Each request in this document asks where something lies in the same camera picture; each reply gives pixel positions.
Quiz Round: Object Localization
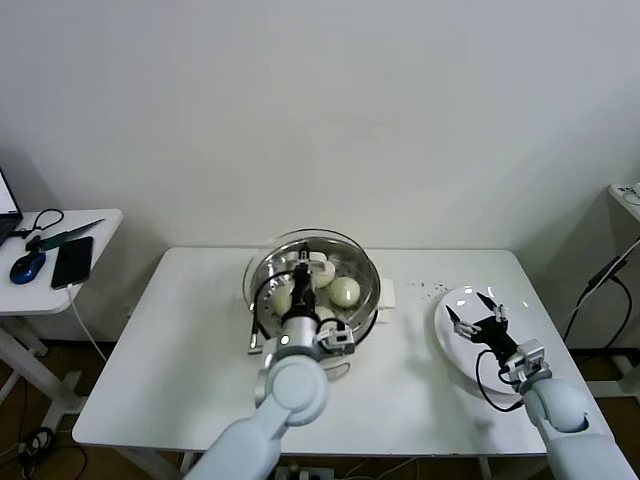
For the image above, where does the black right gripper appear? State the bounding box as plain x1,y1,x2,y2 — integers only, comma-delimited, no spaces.
446,292,522,362

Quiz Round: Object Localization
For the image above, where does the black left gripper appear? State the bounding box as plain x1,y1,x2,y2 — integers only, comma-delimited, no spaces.
292,242,327,316

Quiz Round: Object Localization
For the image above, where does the glass lid with white handle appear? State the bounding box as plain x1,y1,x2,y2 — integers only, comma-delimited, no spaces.
243,228,381,346

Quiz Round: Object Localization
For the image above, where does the perforated stainless steamer basket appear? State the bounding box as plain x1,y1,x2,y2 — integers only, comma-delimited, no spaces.
251,238,382,351

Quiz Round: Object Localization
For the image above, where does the large white plate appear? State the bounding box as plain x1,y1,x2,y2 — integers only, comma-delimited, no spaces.
433,284,561,396

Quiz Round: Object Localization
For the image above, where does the white electric cooking pot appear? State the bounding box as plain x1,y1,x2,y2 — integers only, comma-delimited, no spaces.
235,272,397,381

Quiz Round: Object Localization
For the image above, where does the white desk foot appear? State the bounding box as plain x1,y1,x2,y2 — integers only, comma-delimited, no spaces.
584,357,640,401

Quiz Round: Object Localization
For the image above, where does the white side desk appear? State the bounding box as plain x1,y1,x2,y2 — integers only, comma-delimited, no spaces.
607,182,640,224

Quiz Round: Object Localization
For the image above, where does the white floor power strip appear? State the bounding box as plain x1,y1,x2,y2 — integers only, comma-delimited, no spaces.
273,464,335,480

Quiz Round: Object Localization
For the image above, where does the black smartphone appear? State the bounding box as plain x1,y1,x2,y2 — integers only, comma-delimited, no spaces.
50,236,95,291

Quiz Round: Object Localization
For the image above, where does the blue computer mouse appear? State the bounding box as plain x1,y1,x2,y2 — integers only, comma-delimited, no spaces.
8,251,47,286

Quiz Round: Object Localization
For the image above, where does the small white side table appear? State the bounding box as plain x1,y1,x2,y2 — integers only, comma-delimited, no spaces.
0,208,124,436

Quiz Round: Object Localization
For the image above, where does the black laptop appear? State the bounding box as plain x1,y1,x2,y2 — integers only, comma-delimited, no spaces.
0,164,25,246

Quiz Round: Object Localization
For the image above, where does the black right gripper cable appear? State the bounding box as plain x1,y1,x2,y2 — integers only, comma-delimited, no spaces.
474,349,526,414

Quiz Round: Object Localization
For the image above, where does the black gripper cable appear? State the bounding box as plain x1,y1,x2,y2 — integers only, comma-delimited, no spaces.
474,349,526,414
247,269,301,356

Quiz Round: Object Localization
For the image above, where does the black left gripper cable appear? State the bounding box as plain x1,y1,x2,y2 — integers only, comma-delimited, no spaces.
247,269,301,356

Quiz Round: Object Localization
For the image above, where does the black cable with adapter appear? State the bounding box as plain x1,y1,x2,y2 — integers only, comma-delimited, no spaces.
562,254,634,351

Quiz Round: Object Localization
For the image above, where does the white charging cable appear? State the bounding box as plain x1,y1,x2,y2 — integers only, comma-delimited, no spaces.
67,284,109,364

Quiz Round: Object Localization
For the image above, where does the black looped cable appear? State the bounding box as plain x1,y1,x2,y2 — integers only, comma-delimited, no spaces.
9,208,65,241

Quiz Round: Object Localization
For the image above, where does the black floor cable bundle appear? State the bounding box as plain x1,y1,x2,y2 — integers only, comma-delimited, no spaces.
17,427,89,480

